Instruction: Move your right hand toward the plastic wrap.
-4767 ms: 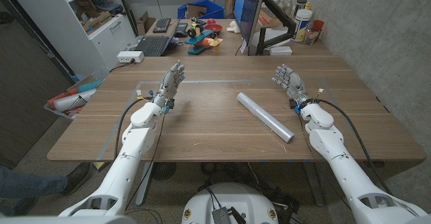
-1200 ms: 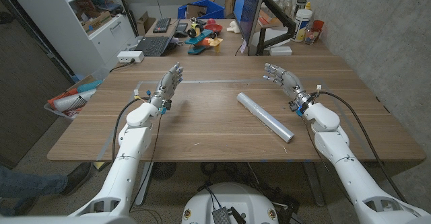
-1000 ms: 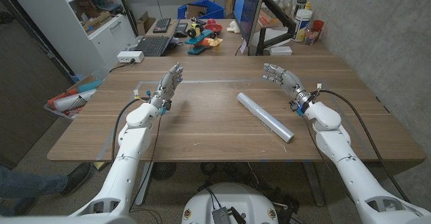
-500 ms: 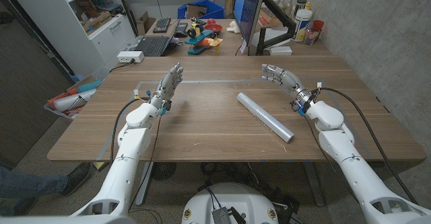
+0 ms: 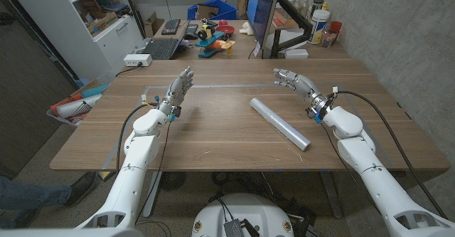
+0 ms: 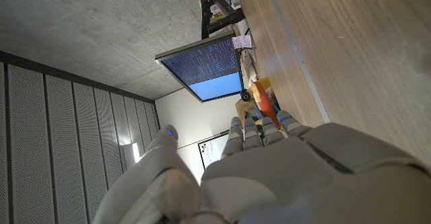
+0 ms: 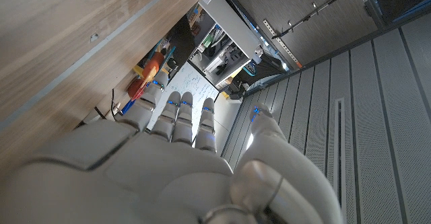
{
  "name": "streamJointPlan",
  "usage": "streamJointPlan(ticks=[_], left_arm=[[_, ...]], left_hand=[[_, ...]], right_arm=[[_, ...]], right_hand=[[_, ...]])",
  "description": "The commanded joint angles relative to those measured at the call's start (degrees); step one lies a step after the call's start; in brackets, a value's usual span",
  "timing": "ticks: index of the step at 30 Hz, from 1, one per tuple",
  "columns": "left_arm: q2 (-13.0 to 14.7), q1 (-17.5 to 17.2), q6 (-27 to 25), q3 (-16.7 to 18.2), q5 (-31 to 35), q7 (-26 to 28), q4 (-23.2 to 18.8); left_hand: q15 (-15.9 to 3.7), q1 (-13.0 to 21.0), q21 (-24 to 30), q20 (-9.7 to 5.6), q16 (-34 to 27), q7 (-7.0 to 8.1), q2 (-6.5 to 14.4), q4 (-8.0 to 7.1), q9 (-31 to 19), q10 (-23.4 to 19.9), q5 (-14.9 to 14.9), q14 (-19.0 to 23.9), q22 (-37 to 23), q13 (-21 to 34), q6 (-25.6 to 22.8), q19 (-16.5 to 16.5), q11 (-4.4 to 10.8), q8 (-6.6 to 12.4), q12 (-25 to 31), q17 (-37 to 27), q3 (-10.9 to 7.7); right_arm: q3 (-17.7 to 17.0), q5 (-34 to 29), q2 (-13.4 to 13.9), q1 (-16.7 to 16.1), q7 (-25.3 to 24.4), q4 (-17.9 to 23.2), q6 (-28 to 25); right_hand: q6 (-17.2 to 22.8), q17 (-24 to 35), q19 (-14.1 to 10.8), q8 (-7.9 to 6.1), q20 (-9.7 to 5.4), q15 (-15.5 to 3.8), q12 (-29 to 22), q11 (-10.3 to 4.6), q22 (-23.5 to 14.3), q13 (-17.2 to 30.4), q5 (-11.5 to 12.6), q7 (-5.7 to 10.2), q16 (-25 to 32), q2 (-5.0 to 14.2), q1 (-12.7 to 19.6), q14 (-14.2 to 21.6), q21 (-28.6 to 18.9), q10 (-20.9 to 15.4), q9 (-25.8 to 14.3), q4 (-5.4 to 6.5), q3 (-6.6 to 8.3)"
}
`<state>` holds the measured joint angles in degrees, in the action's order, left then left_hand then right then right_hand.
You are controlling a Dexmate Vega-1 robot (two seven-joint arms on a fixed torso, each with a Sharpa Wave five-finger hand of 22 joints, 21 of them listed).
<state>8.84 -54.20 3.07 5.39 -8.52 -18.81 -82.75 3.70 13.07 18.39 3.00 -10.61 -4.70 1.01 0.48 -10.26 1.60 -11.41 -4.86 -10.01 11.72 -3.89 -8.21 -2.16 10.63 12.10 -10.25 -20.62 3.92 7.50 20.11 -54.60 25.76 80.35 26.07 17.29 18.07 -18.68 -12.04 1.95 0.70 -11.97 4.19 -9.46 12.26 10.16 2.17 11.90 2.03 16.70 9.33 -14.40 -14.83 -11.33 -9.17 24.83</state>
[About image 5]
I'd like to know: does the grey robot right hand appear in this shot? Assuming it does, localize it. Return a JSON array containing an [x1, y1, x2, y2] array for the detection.
[[272, 68, 333, 120]]

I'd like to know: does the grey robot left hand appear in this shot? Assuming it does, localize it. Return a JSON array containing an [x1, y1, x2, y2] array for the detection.
[[156, 65, 195, 119]]

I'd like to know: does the clear plastic wrap roll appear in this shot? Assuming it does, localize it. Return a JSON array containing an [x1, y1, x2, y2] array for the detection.
[[249, 97, 311, 152]]

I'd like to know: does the white bubble wrap roll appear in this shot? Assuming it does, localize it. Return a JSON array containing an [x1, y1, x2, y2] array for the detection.
[[55, 93, 103, 119]]

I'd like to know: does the small white box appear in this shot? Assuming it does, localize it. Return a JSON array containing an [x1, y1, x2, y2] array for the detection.
[[284, 48, 309, 60]]

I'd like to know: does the black laptop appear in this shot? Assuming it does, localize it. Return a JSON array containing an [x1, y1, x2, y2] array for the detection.
[[141, 19, 191, 60]]

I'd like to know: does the white power strip box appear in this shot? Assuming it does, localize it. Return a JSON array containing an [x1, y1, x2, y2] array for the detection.
[[123, 53, 153, 68]]

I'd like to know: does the clear glass jar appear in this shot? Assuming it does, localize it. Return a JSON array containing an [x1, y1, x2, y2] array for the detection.
[[321, 28, 337, 48]]

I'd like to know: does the white wipes canister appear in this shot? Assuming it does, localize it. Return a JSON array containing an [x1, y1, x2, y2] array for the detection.
[[307, 9, 331, 46]]

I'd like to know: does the colourful toy airplane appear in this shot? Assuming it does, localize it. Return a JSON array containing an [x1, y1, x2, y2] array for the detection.
[[194, 18, 236, 58]]

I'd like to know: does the black keyboard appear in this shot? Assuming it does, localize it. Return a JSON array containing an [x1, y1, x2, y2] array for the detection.
[[161, 19, 181, 36]]

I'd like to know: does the open cardboard box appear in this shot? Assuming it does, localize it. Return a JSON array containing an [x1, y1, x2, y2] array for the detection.
[[144, 11, 165, 38]]

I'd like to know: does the red bowl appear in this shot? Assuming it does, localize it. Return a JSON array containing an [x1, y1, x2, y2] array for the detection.
[[215, 24, 236, 36]]

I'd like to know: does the white shelf cabinet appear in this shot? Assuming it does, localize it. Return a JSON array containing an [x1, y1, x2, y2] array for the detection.
[[3, 0, 146, 81]]

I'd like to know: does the teal roll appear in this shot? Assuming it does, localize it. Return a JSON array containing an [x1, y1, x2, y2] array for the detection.
[[80, 84, 109, 99]]

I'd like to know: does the dark lidded jar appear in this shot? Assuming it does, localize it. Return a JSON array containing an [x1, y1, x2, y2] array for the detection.
[[311, 0, 325, 17]]

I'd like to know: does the white plush toy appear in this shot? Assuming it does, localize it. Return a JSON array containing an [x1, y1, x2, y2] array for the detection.
[[239, 21, 255, 36]]

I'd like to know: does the black round floor fan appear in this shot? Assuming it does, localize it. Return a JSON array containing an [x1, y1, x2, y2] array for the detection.
[[159, 172, 187, 191]]

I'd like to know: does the flat computer monitor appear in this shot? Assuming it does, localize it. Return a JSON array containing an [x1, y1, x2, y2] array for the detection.
[[246, 0, 282, 49]]

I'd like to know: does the blue plastic bin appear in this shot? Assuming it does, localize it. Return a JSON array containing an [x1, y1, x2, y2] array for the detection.
[[187, 0, 238, 21]]

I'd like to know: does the cardboard box with print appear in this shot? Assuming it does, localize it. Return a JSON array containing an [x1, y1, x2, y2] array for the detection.
[[87, 11, 119, 35]]

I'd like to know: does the grey table leg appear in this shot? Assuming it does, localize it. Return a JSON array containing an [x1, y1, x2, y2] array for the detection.
[[319, 172, 344, 219], [142, 172, 163, 218]]

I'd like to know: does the orange roll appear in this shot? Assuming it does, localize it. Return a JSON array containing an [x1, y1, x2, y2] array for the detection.
[[49, 93, 83, 116]]

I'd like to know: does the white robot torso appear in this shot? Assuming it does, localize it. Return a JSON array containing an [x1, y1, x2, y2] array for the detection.
[[191, 193, 295, 237]]

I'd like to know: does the grey finned module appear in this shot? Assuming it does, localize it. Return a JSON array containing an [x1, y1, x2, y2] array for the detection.
[[223, 219, 246, 237]]

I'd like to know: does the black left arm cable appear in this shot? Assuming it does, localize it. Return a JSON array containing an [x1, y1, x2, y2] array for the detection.
[[114, 102, 161, 176]]

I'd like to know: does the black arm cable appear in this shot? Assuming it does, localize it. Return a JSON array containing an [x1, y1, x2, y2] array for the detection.
[[332, 90, 449, 220], [114, 102, 161, 176]]

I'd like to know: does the wire floor basket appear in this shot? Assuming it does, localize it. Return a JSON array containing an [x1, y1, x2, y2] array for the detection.
[[45, 83, 109, 127]]

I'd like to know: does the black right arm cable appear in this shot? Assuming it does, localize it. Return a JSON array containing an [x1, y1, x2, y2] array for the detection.
[[332, 90, 449, 220]]

